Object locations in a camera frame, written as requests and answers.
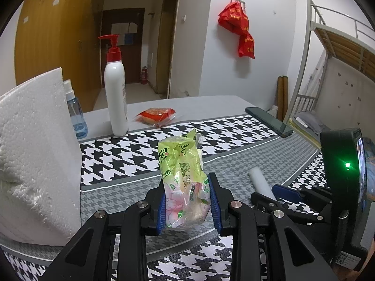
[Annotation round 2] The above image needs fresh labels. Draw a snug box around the houndstooth tablecloth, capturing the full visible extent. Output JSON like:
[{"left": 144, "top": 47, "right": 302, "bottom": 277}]
[{"left": 0, "top": 114, "right": 375, "bottom": 281}]

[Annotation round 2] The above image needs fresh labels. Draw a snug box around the red snack packet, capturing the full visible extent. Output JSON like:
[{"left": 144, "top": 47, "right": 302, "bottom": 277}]
[{"left": 135, "top": 108, "right": 176, "bottom": 128}]

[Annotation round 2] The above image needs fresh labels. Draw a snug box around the grey pillow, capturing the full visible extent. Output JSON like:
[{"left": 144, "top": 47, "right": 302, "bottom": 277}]
[{"left": 294, "top": 111, "right": 326, "bottom": 132}]

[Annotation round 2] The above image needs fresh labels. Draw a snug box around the wooden wardrobe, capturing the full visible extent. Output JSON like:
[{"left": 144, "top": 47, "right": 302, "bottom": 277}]
[{"left": 15, "top": 0, "right": 106, "bottom": 113}]

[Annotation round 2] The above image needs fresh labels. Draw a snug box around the blue spray bottle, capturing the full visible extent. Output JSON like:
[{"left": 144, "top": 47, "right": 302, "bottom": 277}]
[{"left": 63, "top": 80, "right": 88, "bottom": 140}]

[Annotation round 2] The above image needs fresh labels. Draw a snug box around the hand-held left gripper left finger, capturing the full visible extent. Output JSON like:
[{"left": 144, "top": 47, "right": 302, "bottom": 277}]
[{"left": 41, "top": 180, "right": 168, "bottom": 281}]

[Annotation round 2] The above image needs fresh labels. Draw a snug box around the black smartphone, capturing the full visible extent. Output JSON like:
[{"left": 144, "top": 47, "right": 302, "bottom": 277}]
[{"left": 244, "top": 107, "right": 294, "bottom": 138}]

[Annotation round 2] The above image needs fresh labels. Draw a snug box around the green snack packet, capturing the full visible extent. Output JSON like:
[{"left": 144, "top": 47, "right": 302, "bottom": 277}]
[{"left": 157, "top": 129, "right": 209, "bottom": 230}]

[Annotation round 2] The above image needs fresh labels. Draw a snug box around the white foam box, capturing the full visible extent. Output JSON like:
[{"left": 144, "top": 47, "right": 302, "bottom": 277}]
[{"left": 0, "top": 67, "right": 83, "bottom": 246}]

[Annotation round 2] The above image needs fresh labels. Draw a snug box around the red plastic bag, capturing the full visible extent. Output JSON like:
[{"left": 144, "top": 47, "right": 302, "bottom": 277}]
[{"left": 218, "top": 1, "right": 255, "bottom": 59}]

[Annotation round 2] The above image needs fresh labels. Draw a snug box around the light wooden side door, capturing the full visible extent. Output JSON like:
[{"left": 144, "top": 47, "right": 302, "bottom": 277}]
[{"left": 155, "top": 0, "right": 183, "bottom": 98}]

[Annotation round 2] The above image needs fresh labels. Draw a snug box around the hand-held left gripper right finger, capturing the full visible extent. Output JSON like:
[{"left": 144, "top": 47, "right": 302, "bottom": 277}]
[{"left": 206, "top": 172, "right": 340, "bottom": 281}]

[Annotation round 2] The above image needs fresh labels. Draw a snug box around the dark brown door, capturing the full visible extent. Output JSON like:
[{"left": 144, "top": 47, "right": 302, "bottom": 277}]
[{"left": 101, "top": 8, "right": 145, "bottom": 88}]

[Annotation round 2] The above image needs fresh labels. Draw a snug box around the metal bunk bed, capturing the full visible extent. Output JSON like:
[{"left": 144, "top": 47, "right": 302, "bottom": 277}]
[{"left": 283, "top": 0, "right": 375, "bottom": 153}]

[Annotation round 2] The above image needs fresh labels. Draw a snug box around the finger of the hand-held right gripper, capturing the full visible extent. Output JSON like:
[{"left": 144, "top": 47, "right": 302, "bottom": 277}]
[
  {"left": 250, "top": 192, "right": 331, "bottom": 226},
  {"left": 272, "top": 184, "right": 333, "bottom": 205}
]

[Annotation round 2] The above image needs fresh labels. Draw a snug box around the white red pump bottle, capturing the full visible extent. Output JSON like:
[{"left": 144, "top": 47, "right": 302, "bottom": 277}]
[{"left": 98, "top": 34, "right": 130, "bottom": 137}]

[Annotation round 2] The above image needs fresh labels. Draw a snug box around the white plastic tube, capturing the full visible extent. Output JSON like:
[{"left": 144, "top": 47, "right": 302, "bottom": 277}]
[{"left": 248, "top": 167, "right": 277, "bottom": 201}]

